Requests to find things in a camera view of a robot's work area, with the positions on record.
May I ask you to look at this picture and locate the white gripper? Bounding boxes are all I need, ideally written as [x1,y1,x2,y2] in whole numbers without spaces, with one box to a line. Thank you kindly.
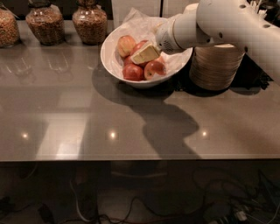
[130,19,177,65]

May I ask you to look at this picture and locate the large red apple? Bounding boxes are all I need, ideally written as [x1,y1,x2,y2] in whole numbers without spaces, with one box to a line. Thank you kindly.
[130,40,148,68]

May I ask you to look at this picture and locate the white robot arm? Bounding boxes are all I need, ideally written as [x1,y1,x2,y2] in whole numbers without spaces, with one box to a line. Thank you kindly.
[131,0,280,83]

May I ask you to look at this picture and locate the orange apple right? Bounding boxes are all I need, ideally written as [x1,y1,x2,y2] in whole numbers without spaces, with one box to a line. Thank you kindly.
[155,56,165,64]

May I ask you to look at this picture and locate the red-yellow apple front right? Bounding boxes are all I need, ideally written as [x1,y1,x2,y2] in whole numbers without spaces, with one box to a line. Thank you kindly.
[144,60,166,81]

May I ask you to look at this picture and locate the small red hidden apple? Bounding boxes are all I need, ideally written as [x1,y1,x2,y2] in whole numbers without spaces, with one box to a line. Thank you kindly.
[123,56,132,66]

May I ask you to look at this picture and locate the yellowish apple back left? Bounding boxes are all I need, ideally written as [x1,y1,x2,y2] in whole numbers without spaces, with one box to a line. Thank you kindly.
[117,35,137,58]

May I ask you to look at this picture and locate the red apple front left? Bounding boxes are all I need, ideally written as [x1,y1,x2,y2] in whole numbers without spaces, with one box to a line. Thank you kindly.
[122,64,144,81]

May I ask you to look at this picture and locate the white paper bowl liner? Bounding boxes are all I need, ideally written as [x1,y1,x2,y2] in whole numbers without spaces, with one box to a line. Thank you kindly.
[108,7,192,82]

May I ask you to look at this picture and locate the white ceramic bowl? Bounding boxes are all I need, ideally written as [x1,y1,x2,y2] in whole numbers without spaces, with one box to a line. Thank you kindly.
[100,17,193,89]

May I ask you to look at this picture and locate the upturned paper bowl back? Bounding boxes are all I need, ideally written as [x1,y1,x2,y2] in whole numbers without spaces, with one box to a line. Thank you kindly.
[184,3,199,14]

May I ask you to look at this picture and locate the stack of paper plates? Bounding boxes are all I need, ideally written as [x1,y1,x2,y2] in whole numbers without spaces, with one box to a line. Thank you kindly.
[189,44,244,91]

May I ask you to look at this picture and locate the right glass snack jar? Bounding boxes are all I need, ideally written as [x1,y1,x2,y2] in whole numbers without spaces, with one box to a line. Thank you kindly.
[72,0,108,45]

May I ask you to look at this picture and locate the glass snack jar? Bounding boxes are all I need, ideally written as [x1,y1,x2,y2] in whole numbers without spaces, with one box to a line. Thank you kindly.
[25,0,65,46]
[72,0,108,45]
[0,6,20,48]

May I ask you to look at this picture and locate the middle glass snack jar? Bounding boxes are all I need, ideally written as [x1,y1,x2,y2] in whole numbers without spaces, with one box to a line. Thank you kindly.
[25,0,65,46]

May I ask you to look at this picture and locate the left glass snack jar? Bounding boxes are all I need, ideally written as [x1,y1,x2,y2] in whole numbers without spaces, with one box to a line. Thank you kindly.
[0,6,20,48]

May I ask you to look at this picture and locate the white cable under table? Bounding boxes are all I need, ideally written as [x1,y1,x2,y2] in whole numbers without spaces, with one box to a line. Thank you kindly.
[69,178,94,223]

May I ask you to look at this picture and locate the black cables under table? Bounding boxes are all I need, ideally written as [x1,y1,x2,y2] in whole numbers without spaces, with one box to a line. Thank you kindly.
[95,165,280,224]

